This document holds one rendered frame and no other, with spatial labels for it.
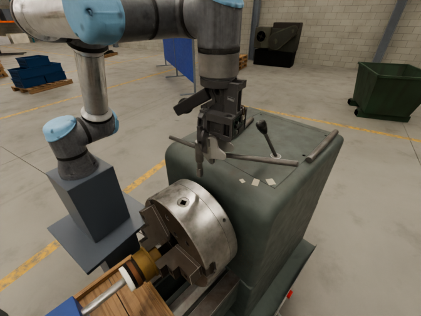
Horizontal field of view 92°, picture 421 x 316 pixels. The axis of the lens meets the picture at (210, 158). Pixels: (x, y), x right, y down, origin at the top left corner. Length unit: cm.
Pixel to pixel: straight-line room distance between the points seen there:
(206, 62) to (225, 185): 37
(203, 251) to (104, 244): 71
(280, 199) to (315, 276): 145
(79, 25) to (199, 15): 17
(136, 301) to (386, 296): 179
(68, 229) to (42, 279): 93
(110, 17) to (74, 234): 111
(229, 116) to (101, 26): 24
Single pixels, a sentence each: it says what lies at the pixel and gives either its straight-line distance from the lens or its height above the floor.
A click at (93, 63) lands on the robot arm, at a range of 82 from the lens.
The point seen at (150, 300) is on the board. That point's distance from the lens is 84.
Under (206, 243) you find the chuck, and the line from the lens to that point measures 56.
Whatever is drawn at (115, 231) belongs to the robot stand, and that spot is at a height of 75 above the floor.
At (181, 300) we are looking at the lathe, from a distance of 85.
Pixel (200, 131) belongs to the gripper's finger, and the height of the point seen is 146.
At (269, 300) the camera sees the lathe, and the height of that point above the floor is 54.
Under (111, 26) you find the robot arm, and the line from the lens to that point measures 35.
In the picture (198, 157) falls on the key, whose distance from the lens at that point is 52.
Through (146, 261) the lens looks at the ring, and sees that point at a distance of 63.
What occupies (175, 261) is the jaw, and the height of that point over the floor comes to 111.
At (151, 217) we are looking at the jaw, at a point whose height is 117.
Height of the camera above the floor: 166
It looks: 35 degrees down
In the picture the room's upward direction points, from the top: straight up
